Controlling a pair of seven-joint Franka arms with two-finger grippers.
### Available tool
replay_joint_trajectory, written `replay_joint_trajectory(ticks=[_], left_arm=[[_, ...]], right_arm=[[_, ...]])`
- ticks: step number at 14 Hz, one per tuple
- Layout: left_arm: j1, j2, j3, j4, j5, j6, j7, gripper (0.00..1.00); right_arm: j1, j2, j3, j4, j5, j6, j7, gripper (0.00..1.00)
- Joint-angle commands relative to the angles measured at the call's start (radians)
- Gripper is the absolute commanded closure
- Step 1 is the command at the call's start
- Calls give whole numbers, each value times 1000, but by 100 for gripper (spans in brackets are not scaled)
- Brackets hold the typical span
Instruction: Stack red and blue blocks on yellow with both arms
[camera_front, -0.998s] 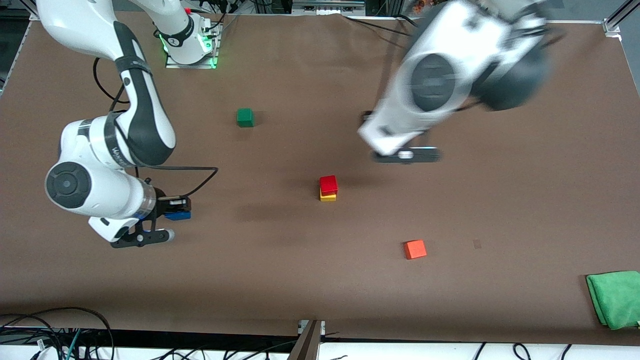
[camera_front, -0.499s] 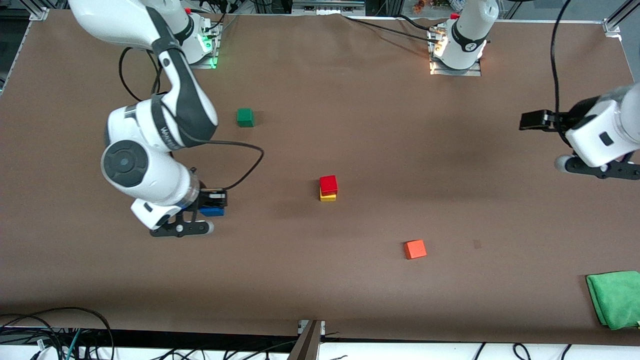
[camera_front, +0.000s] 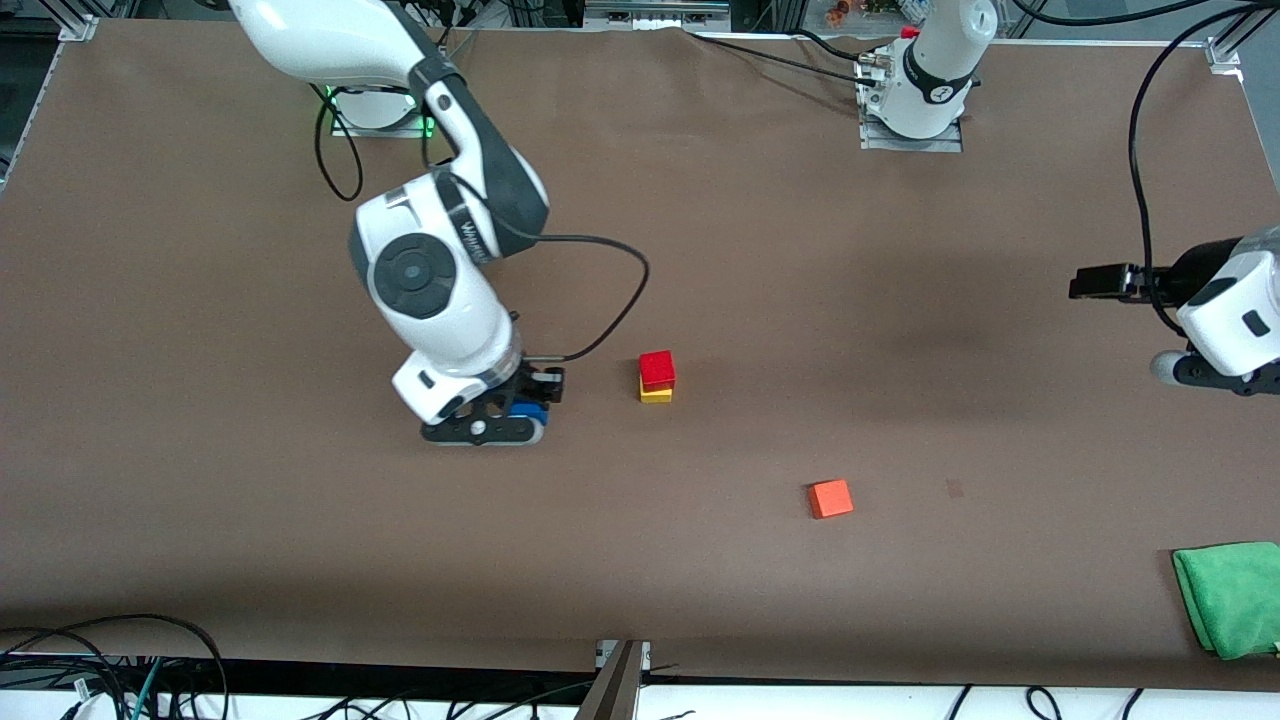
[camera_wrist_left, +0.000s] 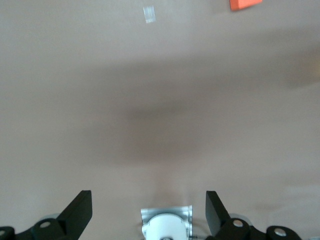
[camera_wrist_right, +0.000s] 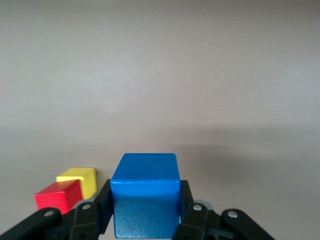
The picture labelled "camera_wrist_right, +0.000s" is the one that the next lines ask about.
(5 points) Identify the blue wooden cube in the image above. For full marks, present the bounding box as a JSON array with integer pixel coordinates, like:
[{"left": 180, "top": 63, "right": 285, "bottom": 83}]
[{"left": 110, "top": 152, "right": 181, "bottom": 240}]

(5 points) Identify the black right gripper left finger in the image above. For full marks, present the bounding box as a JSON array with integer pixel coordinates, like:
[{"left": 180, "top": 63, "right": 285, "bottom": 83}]
[{"left": 0, "top": 178, "right": 115, "bottom": 240}]

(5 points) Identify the red wooden cube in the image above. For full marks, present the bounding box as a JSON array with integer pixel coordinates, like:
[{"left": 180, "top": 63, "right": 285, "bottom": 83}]
[{"left": 34, "top": 179, "right": 84, "bottom": 216}]

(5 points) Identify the yellow wooden cube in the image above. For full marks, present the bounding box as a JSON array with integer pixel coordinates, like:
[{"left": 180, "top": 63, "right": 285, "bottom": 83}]
[{"left": 56, "top": 167, "right": 98, "bottom": 200}]

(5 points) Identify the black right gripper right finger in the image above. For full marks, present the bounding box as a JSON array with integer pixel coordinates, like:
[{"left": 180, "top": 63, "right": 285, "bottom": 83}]
[{"left": 173, "top": 179, "right": 278, "bottom": 240}]

